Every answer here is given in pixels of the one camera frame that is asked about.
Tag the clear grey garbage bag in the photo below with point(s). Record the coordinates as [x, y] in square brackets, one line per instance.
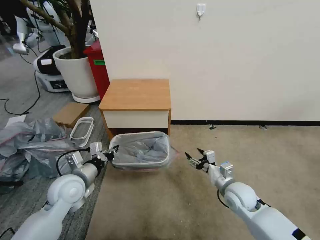
[150, 147]

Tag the brown cardboard box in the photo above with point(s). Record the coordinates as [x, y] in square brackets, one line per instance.
[70, 113]

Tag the white paper sheet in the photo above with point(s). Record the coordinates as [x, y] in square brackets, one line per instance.
[15, 121]

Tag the white wall hook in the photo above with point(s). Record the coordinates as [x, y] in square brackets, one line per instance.
[200, 10]

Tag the white plastic bin rim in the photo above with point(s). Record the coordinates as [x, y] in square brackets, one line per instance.
[86, 118]
[79, 140]

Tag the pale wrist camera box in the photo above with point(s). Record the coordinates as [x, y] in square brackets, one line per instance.
[96, 148]
[209, 156]

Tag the black baseboard strip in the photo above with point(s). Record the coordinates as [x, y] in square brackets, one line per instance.
[245, 122]

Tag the black floor scrap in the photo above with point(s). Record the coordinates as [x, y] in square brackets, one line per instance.
[263, 127]
[212, 127]

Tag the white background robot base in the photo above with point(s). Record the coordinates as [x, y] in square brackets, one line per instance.
[47, 72]

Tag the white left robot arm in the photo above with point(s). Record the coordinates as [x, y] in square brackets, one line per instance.
[67, 192]

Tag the wooden bedside table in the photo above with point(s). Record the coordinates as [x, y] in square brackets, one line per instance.
[136, 97]

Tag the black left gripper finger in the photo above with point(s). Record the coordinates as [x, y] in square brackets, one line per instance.
[115, 148]
[111, 156]

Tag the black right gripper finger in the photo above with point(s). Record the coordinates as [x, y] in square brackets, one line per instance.
[200, 151]
[192, 160]

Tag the white trash can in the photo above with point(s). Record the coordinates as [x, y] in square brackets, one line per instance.
[117, 164]

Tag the red bin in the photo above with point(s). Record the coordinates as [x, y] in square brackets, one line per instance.
[98, 75]

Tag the brown potted tree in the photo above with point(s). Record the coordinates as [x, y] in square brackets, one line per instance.
[72, 32]

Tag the heap of grey garbage bags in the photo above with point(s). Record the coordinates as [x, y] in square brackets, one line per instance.
[32, 150]

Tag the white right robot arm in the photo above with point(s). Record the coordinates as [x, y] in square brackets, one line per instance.
[240, 197]

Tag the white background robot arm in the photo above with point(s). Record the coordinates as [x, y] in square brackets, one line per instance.
[21, 37]

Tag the white plant pot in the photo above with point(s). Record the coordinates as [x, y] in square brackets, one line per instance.
[75, 75]

